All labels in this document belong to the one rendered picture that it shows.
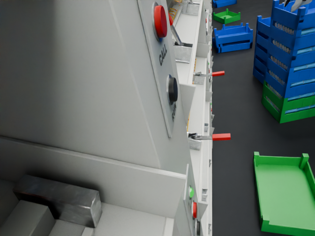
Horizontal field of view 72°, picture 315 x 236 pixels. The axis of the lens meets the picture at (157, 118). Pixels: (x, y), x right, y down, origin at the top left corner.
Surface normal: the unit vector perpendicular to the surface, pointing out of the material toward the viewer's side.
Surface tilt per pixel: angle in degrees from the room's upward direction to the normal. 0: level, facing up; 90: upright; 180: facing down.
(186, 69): 16
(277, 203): 0
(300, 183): 0
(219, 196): 0
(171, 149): 90
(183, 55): 90
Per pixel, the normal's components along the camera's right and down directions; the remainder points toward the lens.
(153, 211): -0.18, 0.63
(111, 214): 0.08, -0.75
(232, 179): -0.20, -0.77
